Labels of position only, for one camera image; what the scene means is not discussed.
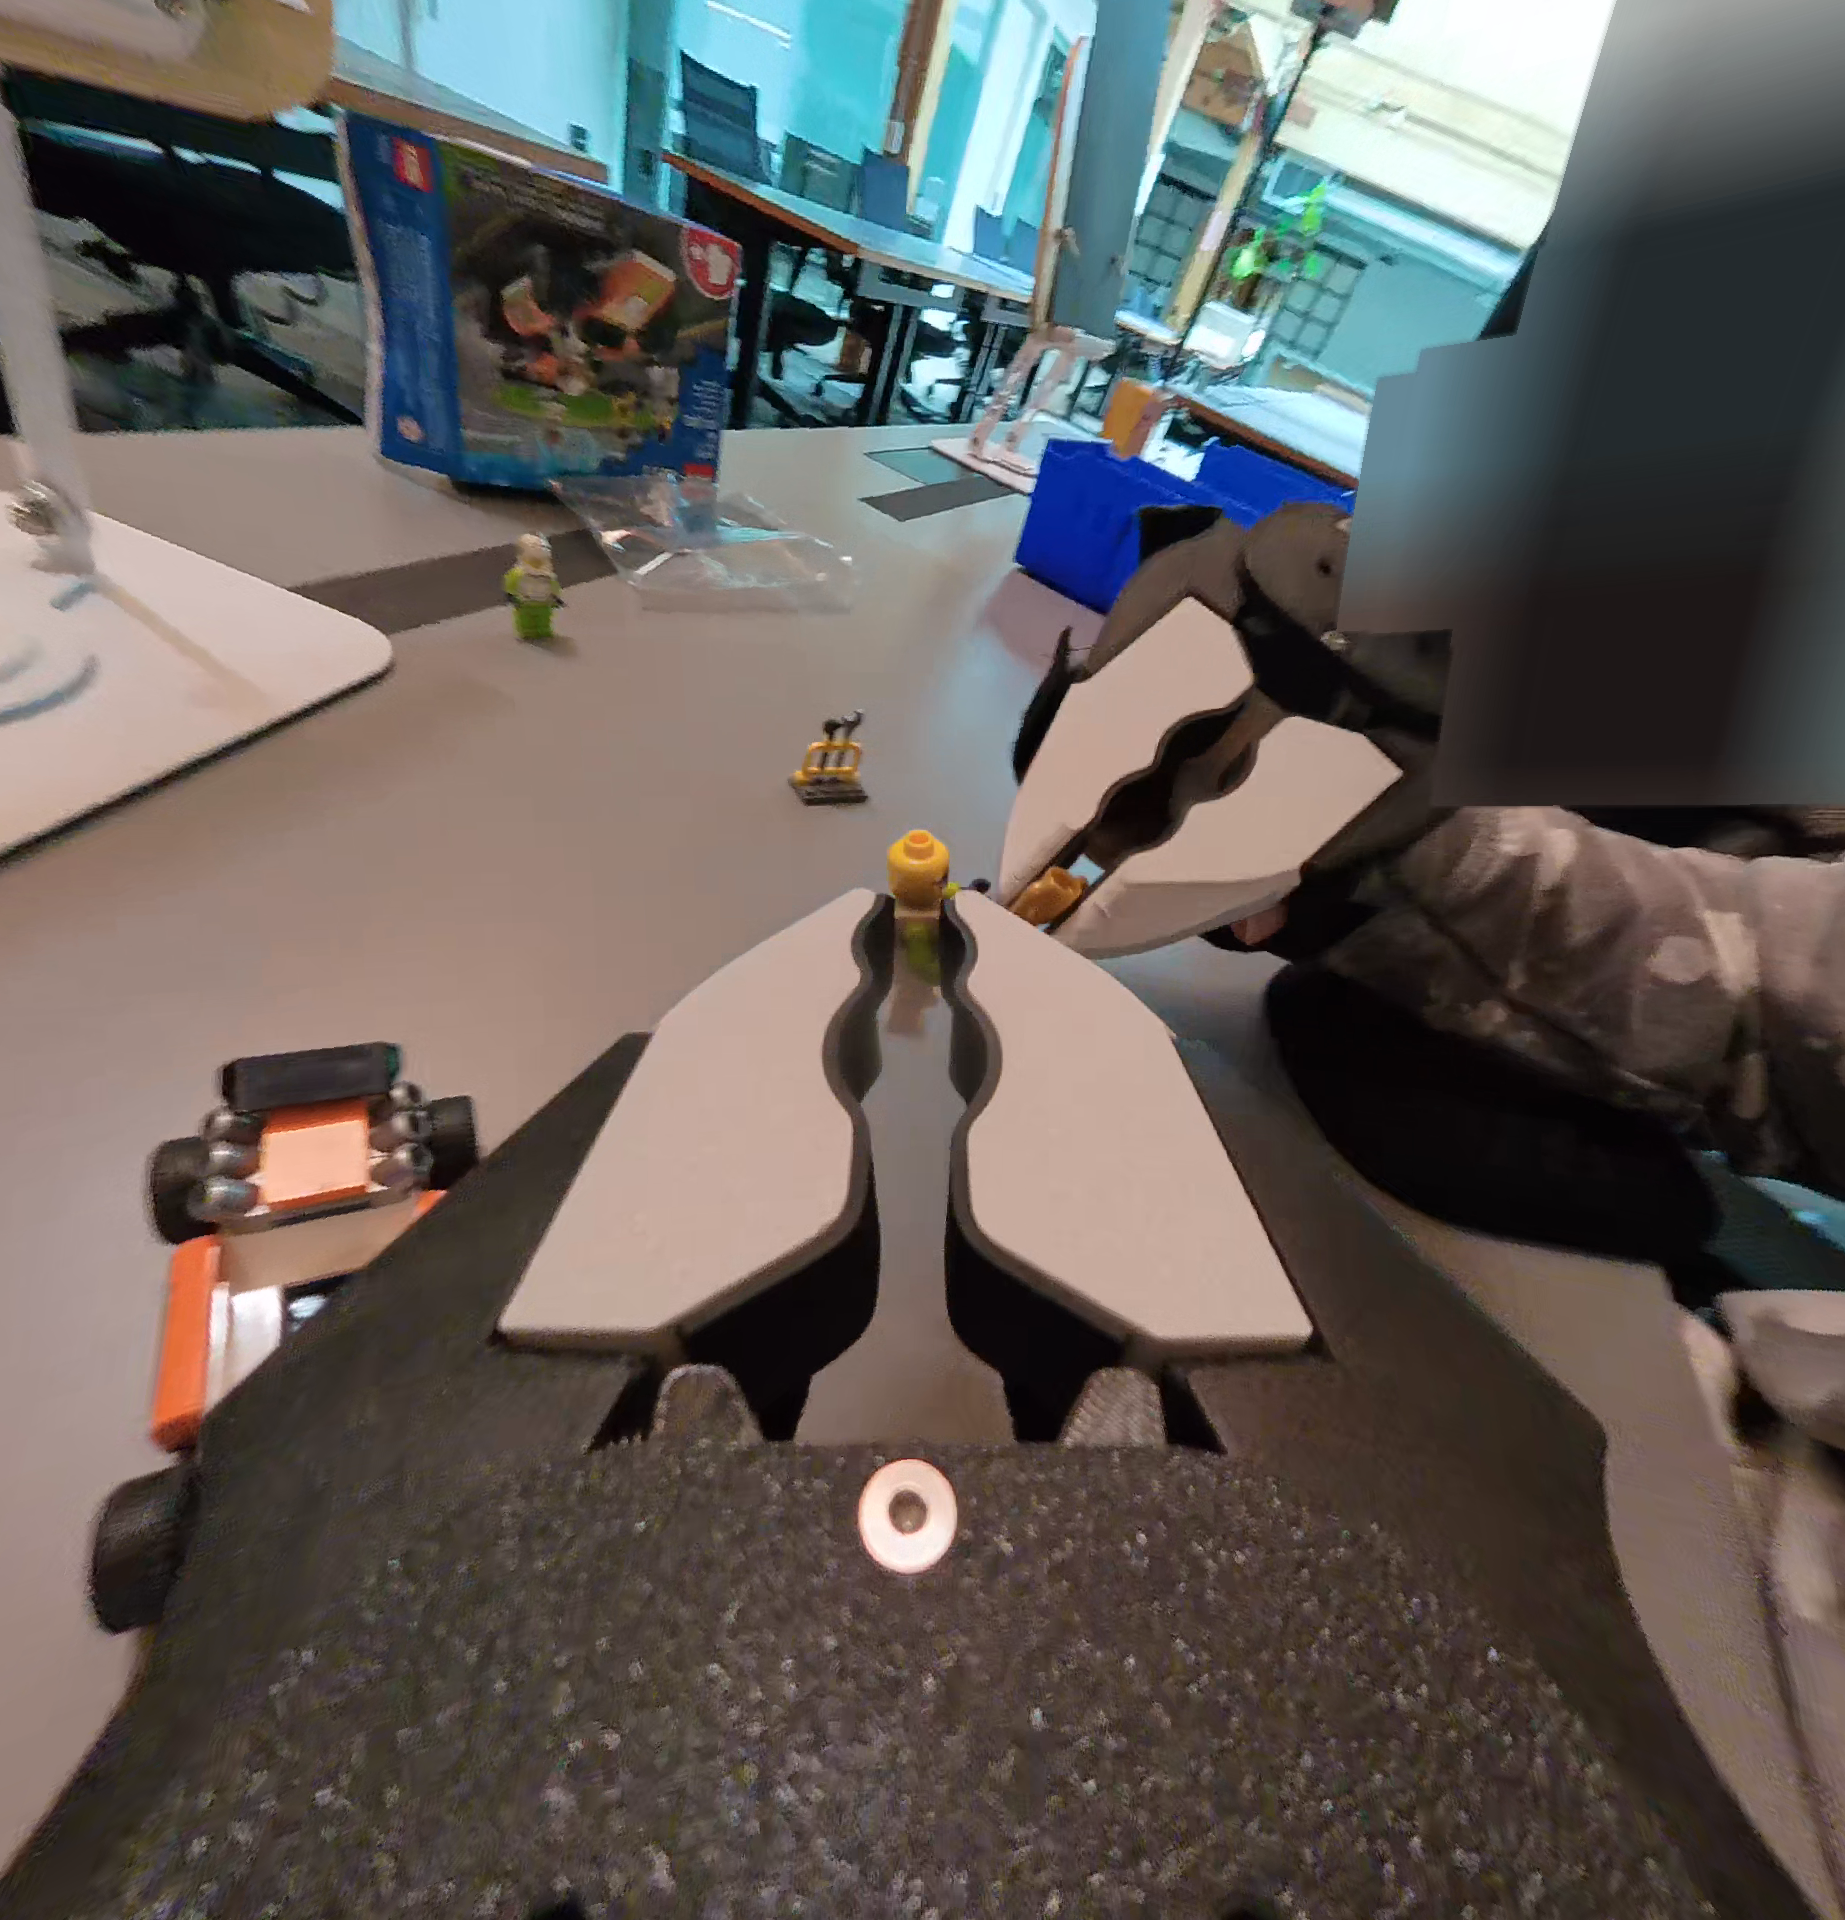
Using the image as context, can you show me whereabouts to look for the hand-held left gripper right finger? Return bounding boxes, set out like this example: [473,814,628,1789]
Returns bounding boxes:
[945,896,1314,1367]

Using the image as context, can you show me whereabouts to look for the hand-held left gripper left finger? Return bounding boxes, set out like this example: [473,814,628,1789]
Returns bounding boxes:
[503,892,886,1352]

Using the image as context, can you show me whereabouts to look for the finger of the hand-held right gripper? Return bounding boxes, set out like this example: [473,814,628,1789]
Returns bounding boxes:
[998,596,1261,889]
[1059,715,1407,962]

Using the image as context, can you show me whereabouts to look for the orange lego race car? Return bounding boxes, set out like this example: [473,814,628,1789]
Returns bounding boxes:
[90,1041,482,1638]

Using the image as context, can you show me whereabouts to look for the green lego minifigure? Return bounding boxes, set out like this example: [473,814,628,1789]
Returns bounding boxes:
[499,532,570,646]

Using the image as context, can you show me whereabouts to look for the white booklet stand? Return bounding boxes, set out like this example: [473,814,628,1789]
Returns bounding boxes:
[0,59,398,881]

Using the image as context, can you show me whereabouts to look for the person's right forearm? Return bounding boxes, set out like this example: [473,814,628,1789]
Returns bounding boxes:
[1277,806,1845,1209]

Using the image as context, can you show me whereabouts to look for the blue lego set box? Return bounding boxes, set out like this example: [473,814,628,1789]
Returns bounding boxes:
[339,115,747,498]

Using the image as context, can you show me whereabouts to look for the blue plastic bin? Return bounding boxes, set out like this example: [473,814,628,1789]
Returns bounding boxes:
[1013,435,1358,618]

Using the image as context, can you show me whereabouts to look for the white display stand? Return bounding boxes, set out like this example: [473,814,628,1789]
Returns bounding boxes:
[932,325,1122,498]

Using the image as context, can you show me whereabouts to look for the black mesh office chair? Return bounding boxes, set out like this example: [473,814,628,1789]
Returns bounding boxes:
[1261,955,1727,1269]

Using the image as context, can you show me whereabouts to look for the clear plastic bag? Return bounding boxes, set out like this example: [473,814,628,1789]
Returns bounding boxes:
[556,465,864,618]

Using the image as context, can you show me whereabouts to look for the tall black panel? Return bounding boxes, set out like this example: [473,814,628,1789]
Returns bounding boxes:
[1051,0,1182,339]

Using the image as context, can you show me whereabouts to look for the long wooden office desk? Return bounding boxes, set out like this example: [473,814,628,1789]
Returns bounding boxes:
[661,149,1044,429]

